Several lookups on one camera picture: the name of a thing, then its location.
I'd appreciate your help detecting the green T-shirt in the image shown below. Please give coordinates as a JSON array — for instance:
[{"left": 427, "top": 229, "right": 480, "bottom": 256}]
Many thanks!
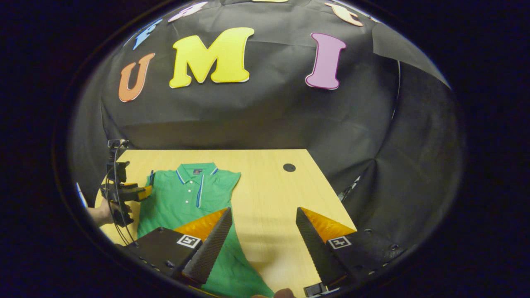
[{"left": 137, "top": 162, "right": 275, "bottom": 298}]

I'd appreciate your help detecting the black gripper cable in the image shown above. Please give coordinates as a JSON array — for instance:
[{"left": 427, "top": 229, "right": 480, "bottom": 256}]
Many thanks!
[{"left": 104, "top": 141, "right": 135, "bottom": 245}]

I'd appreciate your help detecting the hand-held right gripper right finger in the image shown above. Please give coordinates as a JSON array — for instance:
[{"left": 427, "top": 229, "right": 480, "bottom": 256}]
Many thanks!
[{"left": 295, "top": 207, "right": 406, "bottom": 290}]

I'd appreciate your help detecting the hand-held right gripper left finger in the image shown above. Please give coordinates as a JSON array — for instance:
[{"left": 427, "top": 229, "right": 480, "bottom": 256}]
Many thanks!
[{"left": 122, "top": 207, "right": 233, "bottom": 289}]

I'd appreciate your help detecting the black backdrop cloth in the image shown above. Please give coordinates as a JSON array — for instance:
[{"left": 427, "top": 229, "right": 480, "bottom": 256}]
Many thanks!
[{"left": 68, "top": 0, "right": 466, "bottom": 249}]

